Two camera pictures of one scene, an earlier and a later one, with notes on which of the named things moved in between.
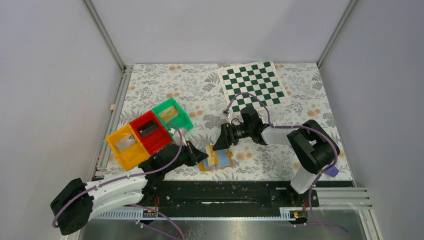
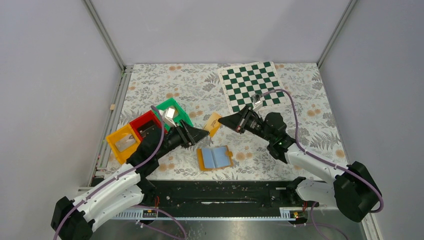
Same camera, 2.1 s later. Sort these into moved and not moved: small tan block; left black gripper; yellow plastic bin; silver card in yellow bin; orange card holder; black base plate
Moved: small tan block; left black gripper
Not moved: yellow plastic bin; silver card in yellow bin; black base plate; orange card holder
